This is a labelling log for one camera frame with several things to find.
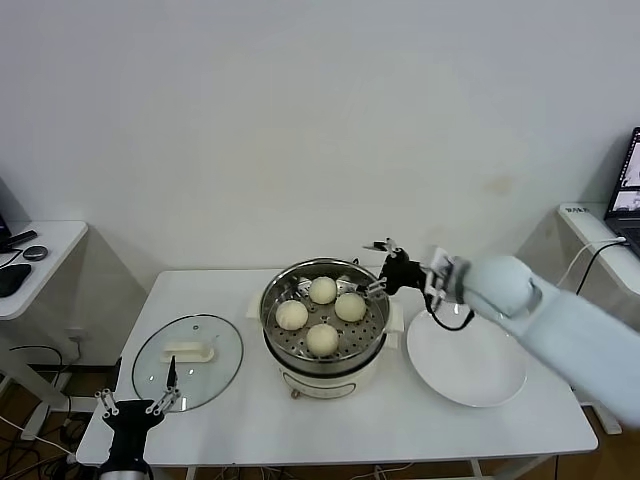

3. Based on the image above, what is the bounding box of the cream electric cooker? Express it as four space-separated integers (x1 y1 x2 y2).
262 319 402 401

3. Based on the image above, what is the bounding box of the glass lid with cream handle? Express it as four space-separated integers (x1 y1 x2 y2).
131 313 245 413

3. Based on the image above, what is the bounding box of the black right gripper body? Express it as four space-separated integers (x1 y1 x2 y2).
378 257 431 296

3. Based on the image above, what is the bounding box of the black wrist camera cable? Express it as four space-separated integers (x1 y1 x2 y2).
424 292 477 332

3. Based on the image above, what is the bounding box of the black floor cable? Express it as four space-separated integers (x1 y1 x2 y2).
7 344 119 375

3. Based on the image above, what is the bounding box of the white round plate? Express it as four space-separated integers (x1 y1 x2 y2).
405 302 529 409

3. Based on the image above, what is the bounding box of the white charging cable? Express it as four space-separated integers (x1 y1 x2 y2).
557 237 626 292

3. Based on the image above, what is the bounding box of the black laptop with image windows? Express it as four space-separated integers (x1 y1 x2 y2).
603 127 640 242

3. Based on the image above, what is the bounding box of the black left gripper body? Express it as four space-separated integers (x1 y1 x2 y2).
103 398 169 461

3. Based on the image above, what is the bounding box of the thin white cable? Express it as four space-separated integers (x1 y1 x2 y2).
372 463 416 480

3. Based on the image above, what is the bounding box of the black laptop dark screen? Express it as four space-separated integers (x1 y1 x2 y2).
0 212 38 253

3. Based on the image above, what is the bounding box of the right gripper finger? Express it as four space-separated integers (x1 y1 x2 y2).
355 279 390 300
361 237 412 264

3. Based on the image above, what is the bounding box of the white steamed baozi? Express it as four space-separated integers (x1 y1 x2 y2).
305 323 340 358
333 292 368 322
308 276 338 305
275 301 309 332

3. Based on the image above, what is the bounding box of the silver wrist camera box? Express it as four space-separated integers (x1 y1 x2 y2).
429 246 457 304

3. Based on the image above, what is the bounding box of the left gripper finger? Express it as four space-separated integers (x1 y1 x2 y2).
146 354 182 415
94 356 123 419

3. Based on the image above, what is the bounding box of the stainless steel steamer basket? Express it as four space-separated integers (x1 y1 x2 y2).
244 257 405 364

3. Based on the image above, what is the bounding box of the black power cable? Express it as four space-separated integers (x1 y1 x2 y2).
574 242 626 297

